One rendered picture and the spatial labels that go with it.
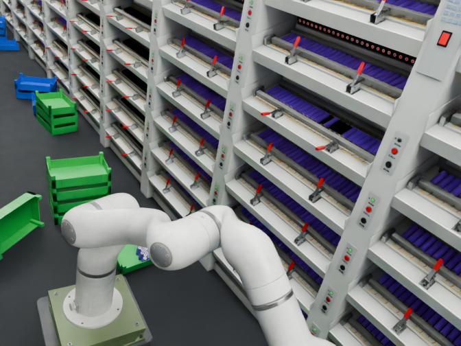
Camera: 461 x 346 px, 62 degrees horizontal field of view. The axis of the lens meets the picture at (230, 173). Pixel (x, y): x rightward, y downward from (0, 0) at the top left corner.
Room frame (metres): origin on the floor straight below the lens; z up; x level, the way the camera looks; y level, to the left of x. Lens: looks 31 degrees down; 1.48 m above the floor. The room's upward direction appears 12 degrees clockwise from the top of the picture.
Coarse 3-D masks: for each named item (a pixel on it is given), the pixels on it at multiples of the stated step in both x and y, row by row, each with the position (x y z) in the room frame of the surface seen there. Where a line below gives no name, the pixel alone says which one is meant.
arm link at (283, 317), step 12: (276, 300) 0.53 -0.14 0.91; (288, 300) 0.53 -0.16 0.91; (264, 312) 0.51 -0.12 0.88; (276, 312) 0.51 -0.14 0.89; (288, 312) 0.52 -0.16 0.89; (300, 312) 0.54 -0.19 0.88; (264, 324) 0.51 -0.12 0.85; (276, 324) 0.50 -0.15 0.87; (288, 324) 0.50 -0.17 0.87; (300, 324) 0.51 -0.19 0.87; (276, 336) 0.49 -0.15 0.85; (288, 336) 0.49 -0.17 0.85; (300, 336) 0.50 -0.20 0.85; (312, 336) 0.52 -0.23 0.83
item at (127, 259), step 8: (128, 248) 1.47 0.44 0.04; (136, 248) 1.49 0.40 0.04; (120, 256) 1.41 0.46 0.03; (128, 256) 1.43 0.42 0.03; (136, 256) 1.44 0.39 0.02; (120, 264) 1.33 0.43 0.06; (128, 264) 1.39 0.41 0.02; (136, 264) 1.36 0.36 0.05; (144, 264) 1.40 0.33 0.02; (120, 272) 1.32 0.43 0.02; (128, 272) 1.35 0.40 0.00
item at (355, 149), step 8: (264, 96) 1.44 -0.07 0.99; (272, 104) 1.41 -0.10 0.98; (280, 104) 1.38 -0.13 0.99; (288, 112) 1.34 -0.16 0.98; (296, 112) 1.33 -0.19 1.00; (304, 120) 1.28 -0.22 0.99; (312, 120) 1.27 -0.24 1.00; (312, 128) 1.25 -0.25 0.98; (320, 128) 1.23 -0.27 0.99; (328, 136) 1.20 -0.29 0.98; (336, 136) 1.18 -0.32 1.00; (344, 144) 1.15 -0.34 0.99; (352, 144) 1.14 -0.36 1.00; (360, 152) 1.10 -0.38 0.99; (368, 152) 1.10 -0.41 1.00; (368, 160) 1.08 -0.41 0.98
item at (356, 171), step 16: (272, 80) 1.56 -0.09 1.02; (288, 80) 1.53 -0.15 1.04; (320, 96) 1.40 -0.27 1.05; (256, 112) 1.40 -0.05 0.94; (352, 112) 1.29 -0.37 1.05; (272, 128) 1.34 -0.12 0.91; (288, 128) 1.27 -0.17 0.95; (304, 128) 1.27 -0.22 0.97; (384, 128) 1.20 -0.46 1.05; (304, 144) 1.21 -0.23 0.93; (320, 144) 1.18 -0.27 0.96; (320, 160) 1.16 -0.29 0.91; (336, 160) 1.10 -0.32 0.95; (352, 160) 1.10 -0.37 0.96; (352, 176) 1.06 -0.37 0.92
